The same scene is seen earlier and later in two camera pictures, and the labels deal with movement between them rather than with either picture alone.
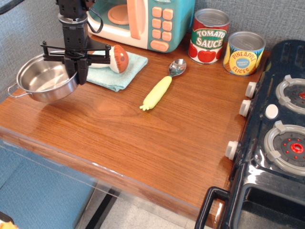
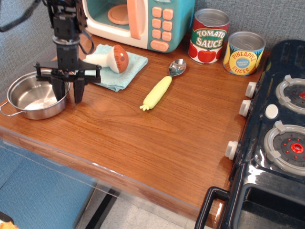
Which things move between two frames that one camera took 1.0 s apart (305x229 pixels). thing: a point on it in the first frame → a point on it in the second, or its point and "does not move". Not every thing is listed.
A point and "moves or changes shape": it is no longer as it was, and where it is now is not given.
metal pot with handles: [47, 81] moves or changes shape
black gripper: [76, 46] → [68, 67]
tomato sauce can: [210, 29] does not move
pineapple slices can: [243, 53] does not move
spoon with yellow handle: [176, 67] does not move
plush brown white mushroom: [119, 59] does not move
